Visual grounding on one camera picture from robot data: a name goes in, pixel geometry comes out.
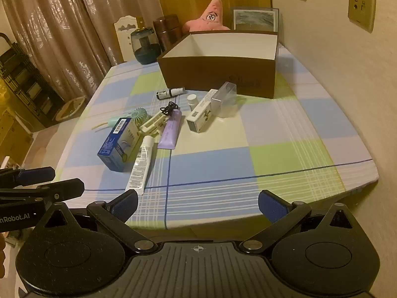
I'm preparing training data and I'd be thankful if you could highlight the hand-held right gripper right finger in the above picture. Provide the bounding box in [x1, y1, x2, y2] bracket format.
[240, 189, 364, 253]

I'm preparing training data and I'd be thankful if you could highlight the black cable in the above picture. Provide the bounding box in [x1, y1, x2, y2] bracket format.
[160, 101, 180, 117]

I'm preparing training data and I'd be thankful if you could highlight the blue carton box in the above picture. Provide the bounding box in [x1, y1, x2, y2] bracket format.
[97, 117, 141, 172]

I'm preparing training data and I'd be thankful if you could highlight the beige patterned curtain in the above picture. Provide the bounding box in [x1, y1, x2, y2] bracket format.
[0, 0, 104, 128]
[74, 0, 163, 66]

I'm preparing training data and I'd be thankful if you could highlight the clear plastic box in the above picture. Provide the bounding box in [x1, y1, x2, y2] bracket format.
[211, 81, 239, 119]

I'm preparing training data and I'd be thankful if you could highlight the glass picture frame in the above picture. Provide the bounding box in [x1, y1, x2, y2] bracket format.
[230, 7, 283, 33]

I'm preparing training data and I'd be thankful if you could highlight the pink starfish plush toy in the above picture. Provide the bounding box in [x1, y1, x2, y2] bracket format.
[181, 0, 232, 33]

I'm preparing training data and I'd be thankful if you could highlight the white wooden chair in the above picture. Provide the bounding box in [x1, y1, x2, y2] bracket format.
[114, 15, 138, 63]

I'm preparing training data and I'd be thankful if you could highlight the black metal shelf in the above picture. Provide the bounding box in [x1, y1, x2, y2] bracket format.
[0, 33, 66, 131]

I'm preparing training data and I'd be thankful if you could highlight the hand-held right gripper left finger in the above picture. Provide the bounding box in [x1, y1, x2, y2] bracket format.
[31, 189, 159, 253]

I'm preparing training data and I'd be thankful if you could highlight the small dark bottle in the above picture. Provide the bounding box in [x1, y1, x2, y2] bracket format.
[156, 87, 187, 100]

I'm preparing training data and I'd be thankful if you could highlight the beige pet basket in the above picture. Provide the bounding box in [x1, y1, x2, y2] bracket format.
[56, 96, 87, 121]

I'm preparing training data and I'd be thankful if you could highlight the white tube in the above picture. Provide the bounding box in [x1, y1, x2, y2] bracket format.
[125, 136, 155, 195]

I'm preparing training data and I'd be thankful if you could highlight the cream plastic holder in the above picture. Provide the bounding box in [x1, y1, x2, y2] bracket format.
[138, 110, 171, 136]

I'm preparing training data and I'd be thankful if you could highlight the dark green glass jar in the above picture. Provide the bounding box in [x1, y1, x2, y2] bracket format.
[130, 16, 162, 65]

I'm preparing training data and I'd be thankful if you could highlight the brown cardboard box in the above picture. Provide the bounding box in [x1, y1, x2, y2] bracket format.
[157, 30, 279, 99]

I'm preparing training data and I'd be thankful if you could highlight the purple tube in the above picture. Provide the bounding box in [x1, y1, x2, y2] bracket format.
[157, 109, 182, 149]

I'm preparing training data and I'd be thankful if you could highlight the green handheld fan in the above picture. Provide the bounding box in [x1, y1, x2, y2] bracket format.
[91, 107, 155, 131]

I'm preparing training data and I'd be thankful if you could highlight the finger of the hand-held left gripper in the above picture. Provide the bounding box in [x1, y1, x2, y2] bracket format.
[0, 178, 85, 203]
[0, 167, 56, 187]

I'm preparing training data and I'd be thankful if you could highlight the brown thermos jar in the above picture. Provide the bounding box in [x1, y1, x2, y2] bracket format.
[153, 14, 183, 53]

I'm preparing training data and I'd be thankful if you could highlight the white carton box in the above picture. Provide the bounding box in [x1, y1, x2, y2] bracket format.
[185, 89, 219, 134]

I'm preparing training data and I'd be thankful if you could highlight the gold wall socket with ports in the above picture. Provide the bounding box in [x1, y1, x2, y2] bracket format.
[347, 0, 376, 33]

